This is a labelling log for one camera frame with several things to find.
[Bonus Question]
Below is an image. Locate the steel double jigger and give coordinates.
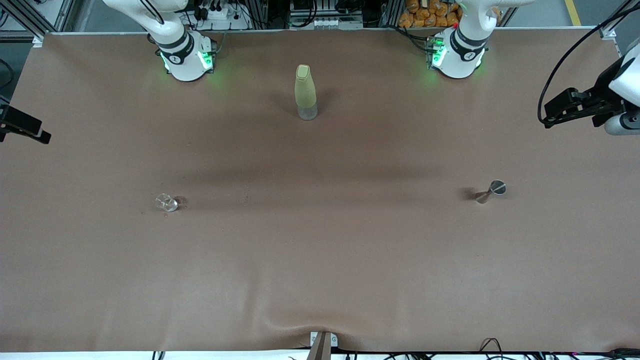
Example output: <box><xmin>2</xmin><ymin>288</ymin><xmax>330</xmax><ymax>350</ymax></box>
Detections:
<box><xmin>475</xmin><ymin>179</ymin><xmax>507</xmax><ymax>205</ymax></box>

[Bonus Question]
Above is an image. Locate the yellow-green bottle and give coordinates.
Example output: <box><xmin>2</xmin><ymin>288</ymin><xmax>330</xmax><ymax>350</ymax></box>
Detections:
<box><xmin>294</xmin><ymin>64</ymin><xmax>319</xmax><ymax>121</ymax></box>

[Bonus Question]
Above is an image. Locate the black cable loop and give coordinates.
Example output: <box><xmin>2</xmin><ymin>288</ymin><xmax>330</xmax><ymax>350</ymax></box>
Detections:
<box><xmin>479</xmin><ymin>338</ymin><xmax>504</xmax><ymax>360</ymax></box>

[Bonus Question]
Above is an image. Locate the white power strip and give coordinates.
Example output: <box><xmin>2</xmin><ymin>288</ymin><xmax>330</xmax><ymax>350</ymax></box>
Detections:
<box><xmin>191</xmin><ymin>4</ymin><xmax>251</xmax><ymax>31</ymax></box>

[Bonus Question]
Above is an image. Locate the clear glass cup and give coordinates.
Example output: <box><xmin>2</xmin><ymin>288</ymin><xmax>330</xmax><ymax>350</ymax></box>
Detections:
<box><xmin>155</xmin><ymin>193</ymin><xmax>179</xmax><ymax>213</ymax></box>

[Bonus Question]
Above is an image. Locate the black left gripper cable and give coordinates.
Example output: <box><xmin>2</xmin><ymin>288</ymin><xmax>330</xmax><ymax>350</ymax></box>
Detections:
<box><xmin>537</xmin><ymin>0</ymin><xmax>640</xmax><ymax>126</ymax></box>

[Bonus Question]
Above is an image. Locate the black control box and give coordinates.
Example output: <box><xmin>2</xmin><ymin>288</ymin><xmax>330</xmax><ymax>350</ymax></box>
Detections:
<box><xmin>291</xmin><ymin>0</ymin><xmax>365</xmax><ymax>21</ymax></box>

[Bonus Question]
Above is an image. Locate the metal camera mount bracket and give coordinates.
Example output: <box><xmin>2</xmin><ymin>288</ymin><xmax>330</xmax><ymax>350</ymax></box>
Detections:
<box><xmin>310</xmin><ymin>331</ymin><xmax>339</xmax><ymax>360</ymax></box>

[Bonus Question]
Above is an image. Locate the long black cable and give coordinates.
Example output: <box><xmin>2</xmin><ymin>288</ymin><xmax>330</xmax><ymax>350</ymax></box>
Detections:
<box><xmin>330</xmin><ymin>348</ymin><xmax>640</xmax><ymax>360</ymax></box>

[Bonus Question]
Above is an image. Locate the orange bread pile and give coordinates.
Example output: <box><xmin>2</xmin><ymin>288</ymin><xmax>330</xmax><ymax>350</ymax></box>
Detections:
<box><xmin>398</xmin><ymin>0</ymin><xmax>502</xmax><ymax>29</ymax></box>

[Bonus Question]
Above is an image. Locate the silver aluminium frame beam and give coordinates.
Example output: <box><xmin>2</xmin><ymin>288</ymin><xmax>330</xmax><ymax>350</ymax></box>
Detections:
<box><xmin>0</xmin><ymin>0</ymin><xmax>76</xmax><ymax>48</ymax></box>
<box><xmin>600</xmin><ymin>0</ymin><xmax>640</xmax><ymax>40</ymax></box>

